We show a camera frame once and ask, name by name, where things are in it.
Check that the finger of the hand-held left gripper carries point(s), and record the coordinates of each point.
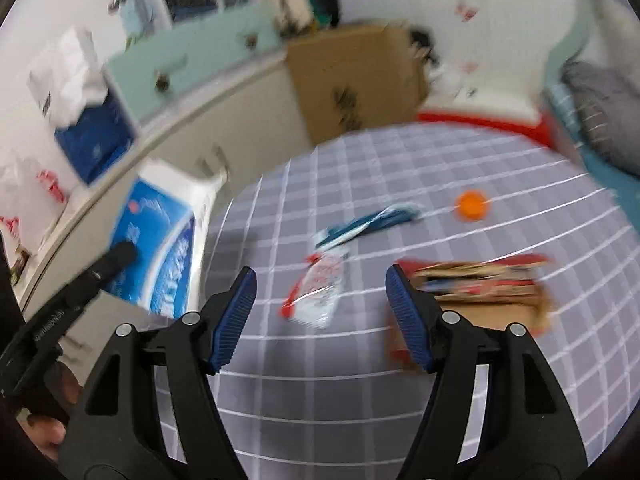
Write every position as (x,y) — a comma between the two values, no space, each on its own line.
(107,267)

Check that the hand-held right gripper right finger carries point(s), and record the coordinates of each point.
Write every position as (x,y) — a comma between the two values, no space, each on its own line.
(407,320)

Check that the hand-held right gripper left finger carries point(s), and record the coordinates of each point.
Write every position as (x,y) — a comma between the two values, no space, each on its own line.
(232,320)

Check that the blue white plastic packet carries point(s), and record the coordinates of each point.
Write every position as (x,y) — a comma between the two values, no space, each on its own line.
(160,240)

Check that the red white clear wrapper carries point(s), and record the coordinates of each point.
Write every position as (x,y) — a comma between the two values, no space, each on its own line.
(320,285)

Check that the person's left hand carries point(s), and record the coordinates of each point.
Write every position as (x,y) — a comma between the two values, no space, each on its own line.
(45,435)

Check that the flattened red brown box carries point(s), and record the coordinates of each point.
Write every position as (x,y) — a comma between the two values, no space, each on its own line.
(485,305)

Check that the dark blue wrapper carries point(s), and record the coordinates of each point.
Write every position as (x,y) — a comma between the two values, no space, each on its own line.
(370,222)

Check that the white plastic bag red print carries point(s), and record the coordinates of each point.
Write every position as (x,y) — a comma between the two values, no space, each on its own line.
(30,180)

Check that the blue bag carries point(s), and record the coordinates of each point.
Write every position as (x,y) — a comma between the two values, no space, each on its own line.
(95,140)

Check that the orange bottle cap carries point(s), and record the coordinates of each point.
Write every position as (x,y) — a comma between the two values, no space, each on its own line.
(472,205)

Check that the white low cabinet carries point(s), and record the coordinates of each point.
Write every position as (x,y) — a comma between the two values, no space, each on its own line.
(165,140)

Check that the grey checked tablecloth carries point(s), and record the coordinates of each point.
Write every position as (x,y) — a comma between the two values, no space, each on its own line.
(350,170)

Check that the pinecone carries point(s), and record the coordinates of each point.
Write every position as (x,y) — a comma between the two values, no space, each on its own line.
(249,40)
(161,82)

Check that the white paper bag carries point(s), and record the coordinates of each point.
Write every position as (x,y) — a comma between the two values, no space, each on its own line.
(65,75)

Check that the red basin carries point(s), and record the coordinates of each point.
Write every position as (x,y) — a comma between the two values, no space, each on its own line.
(480,122)

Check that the teal drawer unit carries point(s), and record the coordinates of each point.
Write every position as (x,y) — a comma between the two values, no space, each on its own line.
(200,55)

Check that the small white plastic bag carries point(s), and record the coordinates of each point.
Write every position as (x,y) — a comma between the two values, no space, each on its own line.
(452,80)

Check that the light blue storage box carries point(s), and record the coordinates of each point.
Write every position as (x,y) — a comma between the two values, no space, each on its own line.
(134,12)

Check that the large cardboard box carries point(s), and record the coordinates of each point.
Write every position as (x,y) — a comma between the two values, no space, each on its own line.
(350,70)

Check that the black clothing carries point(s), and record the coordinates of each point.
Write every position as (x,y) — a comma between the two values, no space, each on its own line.
(424,45)

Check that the grey quilt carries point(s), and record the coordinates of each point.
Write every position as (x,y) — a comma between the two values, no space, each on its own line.
(605,105)

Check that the pink butterfly sticker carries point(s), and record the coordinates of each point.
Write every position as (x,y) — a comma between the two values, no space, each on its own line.
(467,10)

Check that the black jacket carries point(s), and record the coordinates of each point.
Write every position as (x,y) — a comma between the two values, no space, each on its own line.
(331,10)

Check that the teal bunk bed frame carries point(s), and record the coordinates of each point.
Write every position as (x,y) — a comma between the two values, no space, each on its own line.
(575,35)

